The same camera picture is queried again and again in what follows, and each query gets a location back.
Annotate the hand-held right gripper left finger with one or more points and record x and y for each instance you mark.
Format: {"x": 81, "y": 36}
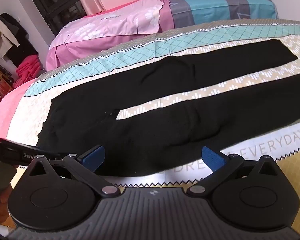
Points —
{"x": 94, "y": 157}

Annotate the patterned teal beige quilt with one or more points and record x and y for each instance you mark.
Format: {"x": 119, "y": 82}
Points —
{"x": 165, "y": 47}

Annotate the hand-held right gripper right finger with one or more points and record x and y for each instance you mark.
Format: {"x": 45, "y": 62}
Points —
{"x": 212, "y": 159}

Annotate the teal grey striped pillow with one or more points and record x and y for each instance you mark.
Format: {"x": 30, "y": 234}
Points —
{"x": 210, "y": 5}

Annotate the pink bed sheet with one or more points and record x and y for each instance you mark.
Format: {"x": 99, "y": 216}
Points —
{"x": 8, "y": 112}

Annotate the person's left hand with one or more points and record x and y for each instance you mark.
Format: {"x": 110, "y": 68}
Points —
{"x": 1, "y": 205}

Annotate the black pants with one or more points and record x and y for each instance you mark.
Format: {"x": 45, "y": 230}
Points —
{"x": 152, "y": 130}

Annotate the pink pillow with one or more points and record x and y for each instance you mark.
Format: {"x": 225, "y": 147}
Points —
{"x": 107, "y": 27}

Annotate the hanging dark clothes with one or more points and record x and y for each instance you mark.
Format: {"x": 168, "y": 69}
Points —
{"x": 15, "y": 40}

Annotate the dark window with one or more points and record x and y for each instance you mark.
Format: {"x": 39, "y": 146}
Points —
{"x": 55, "y": 2}

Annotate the wooden cabinet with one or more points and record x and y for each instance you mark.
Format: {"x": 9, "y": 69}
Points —
{"x": 0, "y": 82}

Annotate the pile of red clothes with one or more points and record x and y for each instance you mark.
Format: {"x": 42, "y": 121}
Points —
{"x": 27, "y": 71}

